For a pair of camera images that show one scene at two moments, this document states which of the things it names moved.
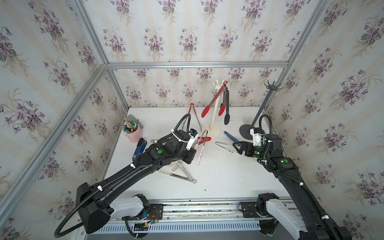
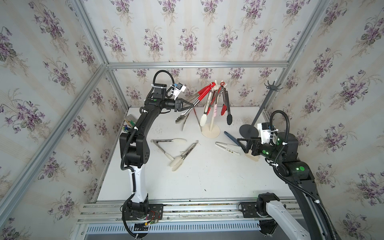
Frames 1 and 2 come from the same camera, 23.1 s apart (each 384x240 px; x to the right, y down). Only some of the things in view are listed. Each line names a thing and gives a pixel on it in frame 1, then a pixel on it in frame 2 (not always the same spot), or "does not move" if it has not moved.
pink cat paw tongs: [200, 155] → [215, 104]
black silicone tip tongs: [227, 118] does not move
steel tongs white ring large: [189, 178] → [204, 119]
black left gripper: [191, 153] → [179, 102]
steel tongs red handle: [192, 104] does not move
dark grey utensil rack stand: [245, 130] does not move
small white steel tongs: [226, 149] does not move
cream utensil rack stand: [212, 130] does not move
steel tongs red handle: [202, 139] → [200, 94]
